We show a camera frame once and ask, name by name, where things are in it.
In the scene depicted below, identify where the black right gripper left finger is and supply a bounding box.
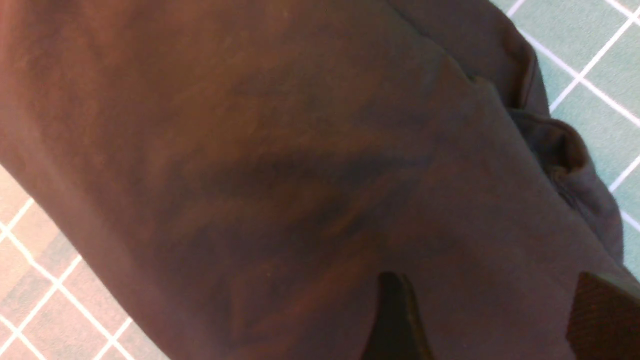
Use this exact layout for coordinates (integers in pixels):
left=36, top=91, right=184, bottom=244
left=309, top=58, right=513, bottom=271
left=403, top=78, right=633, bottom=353
left=361, top=272, right=435, bottom=360

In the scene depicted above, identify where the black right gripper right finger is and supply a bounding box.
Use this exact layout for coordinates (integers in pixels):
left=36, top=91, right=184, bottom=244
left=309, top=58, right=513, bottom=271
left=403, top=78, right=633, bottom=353
left=566, top=272, right=640, bottom=360

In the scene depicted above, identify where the dark gray long-sleeve shirt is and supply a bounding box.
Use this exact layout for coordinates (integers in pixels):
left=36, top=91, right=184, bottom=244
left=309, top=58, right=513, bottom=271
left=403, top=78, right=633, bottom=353
left=1, top=0, right=639, bottom=360

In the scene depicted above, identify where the green checkered grid mat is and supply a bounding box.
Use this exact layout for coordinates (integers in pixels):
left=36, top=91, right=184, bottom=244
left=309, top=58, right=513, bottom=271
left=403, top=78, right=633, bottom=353
left=0, top=0, right=640, bottom=360

